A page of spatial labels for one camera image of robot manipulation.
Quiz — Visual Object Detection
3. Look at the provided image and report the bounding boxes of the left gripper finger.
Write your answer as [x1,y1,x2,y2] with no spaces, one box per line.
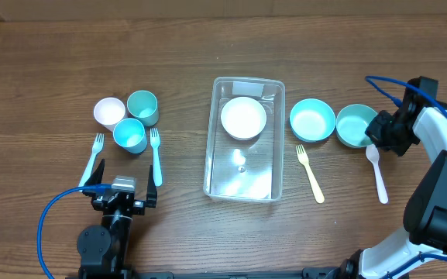
[82,159,105,196]
[146,165,157,208]

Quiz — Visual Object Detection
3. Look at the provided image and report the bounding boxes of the white spoon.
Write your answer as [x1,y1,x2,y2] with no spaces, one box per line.
[366,144,389,204]

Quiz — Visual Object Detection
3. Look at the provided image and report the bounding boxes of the blue cup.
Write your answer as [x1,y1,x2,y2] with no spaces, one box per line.
[113,118,147,153]

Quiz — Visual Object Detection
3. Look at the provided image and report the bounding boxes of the blue bowl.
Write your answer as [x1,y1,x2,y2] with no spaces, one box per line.
[290,98,336,143]

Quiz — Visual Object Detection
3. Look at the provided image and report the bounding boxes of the yellow fork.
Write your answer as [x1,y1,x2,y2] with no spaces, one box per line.
[296,144,325,204]

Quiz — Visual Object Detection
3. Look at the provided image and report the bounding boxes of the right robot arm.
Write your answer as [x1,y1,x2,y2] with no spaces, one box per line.
[329,101,447,278]

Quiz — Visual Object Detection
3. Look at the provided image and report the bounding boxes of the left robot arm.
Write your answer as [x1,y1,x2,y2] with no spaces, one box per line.
[77,161,157,279]

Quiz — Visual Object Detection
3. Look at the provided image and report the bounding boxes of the clear plastic container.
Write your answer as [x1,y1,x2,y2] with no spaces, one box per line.
[203,77,285,202]

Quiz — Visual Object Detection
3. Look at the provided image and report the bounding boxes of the light blue fork left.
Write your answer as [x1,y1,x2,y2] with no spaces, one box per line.
[78,133,105,187]

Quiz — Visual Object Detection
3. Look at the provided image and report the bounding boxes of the light blue fork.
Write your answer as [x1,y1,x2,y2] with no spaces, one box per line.
[150,128,163,187]
[78,133,105,187]

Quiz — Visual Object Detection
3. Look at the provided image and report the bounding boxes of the light blue fork right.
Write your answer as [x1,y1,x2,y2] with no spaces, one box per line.
[150,128,163,187]

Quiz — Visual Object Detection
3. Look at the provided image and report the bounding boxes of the white cup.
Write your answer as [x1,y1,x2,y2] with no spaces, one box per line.
[93,97,127,132]

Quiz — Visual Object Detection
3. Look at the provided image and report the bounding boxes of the green cup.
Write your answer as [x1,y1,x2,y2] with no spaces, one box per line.
[127,90,160,126]

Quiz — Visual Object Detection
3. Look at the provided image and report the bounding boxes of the white bowl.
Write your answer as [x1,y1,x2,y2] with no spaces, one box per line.
[221,97,267,140]

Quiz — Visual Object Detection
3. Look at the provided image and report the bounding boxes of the left blue cable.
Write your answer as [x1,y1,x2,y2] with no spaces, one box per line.
[36,183,112,279]

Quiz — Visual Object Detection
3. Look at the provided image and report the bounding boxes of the blue cable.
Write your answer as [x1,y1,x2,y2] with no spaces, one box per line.
[364,75,447,154]
[36,183,112,279]

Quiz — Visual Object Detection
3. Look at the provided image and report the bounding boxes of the right blue cable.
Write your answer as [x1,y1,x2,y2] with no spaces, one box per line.
[364,75,447,154]

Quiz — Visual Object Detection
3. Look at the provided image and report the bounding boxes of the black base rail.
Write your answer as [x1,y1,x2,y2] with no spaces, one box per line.
[75,267,338,279]

